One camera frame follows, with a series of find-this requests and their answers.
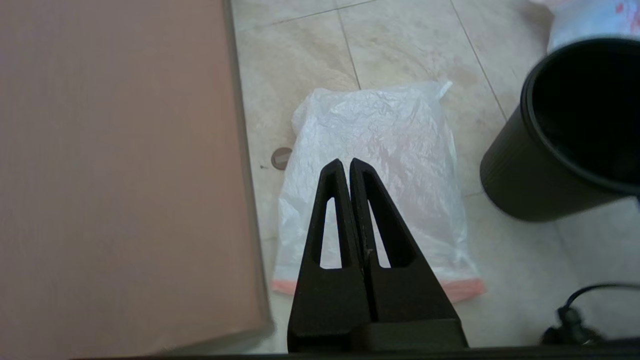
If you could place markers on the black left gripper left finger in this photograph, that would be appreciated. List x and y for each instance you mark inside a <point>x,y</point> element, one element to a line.
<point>325,300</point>

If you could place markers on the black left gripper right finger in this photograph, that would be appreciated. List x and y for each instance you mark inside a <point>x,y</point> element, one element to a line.
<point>405,295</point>

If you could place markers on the white red-printed bin liner bag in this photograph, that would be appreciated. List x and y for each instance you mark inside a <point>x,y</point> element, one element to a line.
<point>380,130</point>

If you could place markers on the white red plastic bag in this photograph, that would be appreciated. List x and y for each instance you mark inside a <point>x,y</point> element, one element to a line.
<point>590,22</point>

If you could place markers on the black round trash bin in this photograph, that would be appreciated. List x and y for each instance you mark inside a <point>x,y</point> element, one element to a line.
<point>525,175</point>

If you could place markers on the round metal floor plug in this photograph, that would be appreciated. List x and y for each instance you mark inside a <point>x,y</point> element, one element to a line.
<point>281,158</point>

